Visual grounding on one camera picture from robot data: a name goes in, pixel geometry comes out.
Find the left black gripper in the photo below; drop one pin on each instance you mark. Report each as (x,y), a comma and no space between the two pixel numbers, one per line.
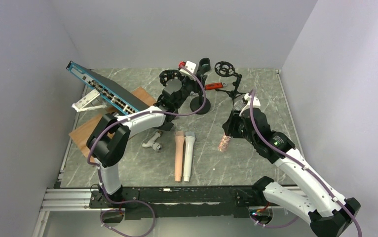
(198,87)

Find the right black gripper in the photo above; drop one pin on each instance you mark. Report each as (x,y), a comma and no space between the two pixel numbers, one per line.
(230,126)

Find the sprinkle pattern silver microphone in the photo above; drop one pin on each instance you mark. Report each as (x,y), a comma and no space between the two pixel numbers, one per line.
(223,145)

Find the black round base clip stand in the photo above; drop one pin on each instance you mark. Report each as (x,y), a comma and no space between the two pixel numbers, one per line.
(200,103)

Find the black shock mount desk stand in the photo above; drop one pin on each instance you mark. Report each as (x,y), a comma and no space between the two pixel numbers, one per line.
(168,75)

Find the white microphone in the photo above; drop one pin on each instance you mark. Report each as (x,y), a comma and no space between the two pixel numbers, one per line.
(189,144)

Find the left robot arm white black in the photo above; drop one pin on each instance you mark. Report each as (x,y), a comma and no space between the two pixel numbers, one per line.
(108,141)

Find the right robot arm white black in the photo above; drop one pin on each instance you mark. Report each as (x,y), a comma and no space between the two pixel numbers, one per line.
(328,212)

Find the white pipe fitting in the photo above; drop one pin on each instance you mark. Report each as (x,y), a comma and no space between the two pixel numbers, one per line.
(152,143)

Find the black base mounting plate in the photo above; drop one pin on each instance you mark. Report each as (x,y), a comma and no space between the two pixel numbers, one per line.
(181,201)

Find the wooden board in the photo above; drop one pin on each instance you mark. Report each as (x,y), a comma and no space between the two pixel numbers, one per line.
(81,134)

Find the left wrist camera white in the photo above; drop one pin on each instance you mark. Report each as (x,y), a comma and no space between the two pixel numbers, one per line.
(187,67)

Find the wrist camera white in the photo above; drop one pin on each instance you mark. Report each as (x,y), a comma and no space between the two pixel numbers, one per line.
(187,67)
(251,103)

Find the red handled adjustable wrench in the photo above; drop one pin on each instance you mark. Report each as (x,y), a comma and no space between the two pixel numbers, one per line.
(215,86)

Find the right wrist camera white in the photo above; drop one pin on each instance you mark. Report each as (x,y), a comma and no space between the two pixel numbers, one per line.
(251,103)

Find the blue black network switch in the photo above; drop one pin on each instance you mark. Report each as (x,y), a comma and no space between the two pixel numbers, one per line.
(110,95)

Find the white bracket stand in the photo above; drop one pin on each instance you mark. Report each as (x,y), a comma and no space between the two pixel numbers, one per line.
(85,103)

